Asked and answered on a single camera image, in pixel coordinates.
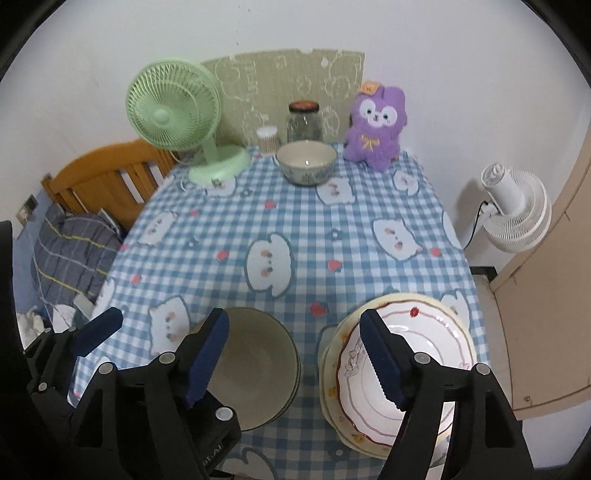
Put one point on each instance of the beige wooden door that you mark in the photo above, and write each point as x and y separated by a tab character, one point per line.
554	300

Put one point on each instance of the purple plush toy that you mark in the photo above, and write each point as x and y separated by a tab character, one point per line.
369	143

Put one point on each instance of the green printed wall mat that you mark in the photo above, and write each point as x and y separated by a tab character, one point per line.
258	87

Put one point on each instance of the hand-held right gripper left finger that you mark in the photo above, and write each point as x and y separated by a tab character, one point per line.
207	355

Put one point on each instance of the grey plaid blanket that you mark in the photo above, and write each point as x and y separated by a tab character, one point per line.
69	249

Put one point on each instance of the glass jar with black lid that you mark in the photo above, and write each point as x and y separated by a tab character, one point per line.
302	127

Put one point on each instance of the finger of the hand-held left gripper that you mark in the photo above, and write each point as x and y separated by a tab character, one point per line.
217	434
99	330

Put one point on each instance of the large yellow floral plate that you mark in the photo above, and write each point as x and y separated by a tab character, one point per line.
322	369

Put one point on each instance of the deep scalloped yellow floral plate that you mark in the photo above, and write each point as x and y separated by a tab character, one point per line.
333	398

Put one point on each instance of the blue checkered cat tablecloth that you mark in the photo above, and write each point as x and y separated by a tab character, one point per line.
300	258

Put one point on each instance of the white standing fan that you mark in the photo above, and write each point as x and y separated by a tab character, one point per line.
521	207

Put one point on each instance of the blue floral ceramic bowl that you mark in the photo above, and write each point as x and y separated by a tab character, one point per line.
304	175

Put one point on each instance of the wall socket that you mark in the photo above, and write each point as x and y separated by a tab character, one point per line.
27	207

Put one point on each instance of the white plate with red pattern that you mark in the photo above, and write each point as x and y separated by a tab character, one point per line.
425	332

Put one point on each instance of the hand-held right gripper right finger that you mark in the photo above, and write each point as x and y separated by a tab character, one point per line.
383	360

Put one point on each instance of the clear cotton swab container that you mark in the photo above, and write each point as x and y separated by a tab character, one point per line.
268	141

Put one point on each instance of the green desk fan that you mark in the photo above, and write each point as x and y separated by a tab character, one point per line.
171	110

